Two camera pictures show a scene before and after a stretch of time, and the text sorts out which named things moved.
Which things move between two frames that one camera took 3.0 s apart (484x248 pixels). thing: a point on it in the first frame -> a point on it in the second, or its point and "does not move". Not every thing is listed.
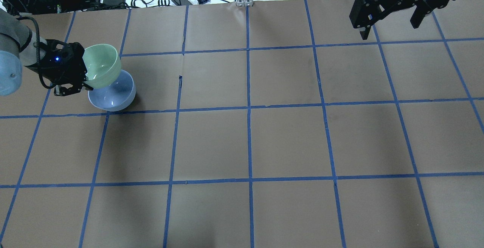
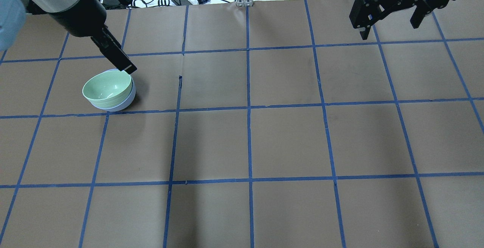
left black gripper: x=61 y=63 -> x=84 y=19
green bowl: x=103 y=65 -> x=108 y=89
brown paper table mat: x=269 y=125 does not move
